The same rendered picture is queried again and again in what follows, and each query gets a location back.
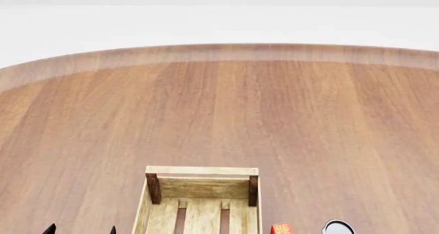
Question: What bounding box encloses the red printed food box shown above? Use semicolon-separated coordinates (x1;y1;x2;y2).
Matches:
270;222;294;234

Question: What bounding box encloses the light wooden slatted crate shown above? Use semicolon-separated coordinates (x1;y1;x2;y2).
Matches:
131;165;263;234

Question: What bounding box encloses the silver-topped can with black rim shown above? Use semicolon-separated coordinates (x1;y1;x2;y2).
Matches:
321;219;358;234

